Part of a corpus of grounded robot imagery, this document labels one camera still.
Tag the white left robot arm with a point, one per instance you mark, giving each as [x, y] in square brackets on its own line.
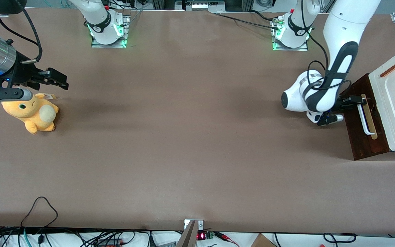
[341, 20]

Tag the small green circuit board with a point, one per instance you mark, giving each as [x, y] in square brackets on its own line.
[210, 235]

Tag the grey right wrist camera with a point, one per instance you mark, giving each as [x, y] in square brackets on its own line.
[22, 94]

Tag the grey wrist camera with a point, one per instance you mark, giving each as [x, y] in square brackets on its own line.
[22, 94]
[336, 118]

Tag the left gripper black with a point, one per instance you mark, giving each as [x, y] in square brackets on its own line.
[347, 103]

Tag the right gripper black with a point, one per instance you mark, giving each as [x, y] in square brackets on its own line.
[22, 72]

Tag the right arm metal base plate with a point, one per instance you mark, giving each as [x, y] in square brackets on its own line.
[108, 45]

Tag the brown cardboard box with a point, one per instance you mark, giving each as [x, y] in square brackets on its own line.
[262, 242]

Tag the red digit display module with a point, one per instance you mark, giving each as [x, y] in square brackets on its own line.
[201, 236]

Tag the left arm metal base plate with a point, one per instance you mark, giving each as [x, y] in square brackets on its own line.
[286, 49]

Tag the small metal table bracket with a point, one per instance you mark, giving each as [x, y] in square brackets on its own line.
[201, 224]

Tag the yellow plush toy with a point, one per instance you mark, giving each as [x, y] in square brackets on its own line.
[29, 113]

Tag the grey slanted mounting bar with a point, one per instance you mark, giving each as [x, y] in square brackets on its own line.
[187, 238]

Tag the white lit power strip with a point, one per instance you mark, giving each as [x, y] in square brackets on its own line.
[201, 6]

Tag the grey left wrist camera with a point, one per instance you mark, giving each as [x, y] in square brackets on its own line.
[336, 118]

